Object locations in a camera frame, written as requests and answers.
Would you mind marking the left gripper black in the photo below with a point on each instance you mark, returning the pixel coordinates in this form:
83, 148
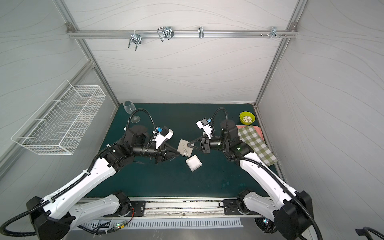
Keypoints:
160, 152

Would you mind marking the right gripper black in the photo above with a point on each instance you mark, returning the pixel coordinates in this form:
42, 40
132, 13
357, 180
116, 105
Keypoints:
205, 144

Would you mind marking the white jewelry box base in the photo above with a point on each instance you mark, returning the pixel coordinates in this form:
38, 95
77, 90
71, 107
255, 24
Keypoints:
193, 163

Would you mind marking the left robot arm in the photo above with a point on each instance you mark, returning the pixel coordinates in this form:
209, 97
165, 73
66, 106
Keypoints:
37, 220

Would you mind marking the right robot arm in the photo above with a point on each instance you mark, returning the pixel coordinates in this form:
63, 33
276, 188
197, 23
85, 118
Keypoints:
290, 211

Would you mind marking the green checkered cloth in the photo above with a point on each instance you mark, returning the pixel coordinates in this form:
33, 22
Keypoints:
252, 139

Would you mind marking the green bowl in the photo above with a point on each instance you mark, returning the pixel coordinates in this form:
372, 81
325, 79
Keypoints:
247, 118

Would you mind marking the pink tray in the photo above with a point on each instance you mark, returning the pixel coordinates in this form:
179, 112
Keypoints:
258, 130

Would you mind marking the clear wine glass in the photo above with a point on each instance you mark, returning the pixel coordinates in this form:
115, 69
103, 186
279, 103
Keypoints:
130, 107

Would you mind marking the metal carabiner hook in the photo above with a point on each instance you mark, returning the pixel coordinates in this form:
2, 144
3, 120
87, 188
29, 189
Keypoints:
165, 33

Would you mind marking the metal clamp hook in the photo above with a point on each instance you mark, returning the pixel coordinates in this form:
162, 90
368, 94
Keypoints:
135, 40

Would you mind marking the aluminium crossbar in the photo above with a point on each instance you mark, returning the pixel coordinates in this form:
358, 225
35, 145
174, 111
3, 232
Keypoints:
179, 34

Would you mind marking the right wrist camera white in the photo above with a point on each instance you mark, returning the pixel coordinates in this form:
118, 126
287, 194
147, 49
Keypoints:
206, 126

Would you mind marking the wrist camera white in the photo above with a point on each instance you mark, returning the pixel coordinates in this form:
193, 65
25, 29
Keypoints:
206, 126
162, 135

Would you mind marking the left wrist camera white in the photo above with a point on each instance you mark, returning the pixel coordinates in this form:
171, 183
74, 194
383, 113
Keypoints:
162, 135

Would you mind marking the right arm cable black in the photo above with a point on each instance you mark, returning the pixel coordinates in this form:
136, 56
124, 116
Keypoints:
291, 211

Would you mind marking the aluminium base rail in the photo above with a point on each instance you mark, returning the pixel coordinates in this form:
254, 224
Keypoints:
180, 207

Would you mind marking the small metal ring hook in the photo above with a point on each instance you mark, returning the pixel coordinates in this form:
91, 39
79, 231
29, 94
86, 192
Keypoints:
201, 32

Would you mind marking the white wire basket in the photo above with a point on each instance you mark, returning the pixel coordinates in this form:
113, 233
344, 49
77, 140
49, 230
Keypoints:
57, 127

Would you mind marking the metal bracket hook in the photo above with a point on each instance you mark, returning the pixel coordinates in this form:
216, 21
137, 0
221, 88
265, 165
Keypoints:
273, 34

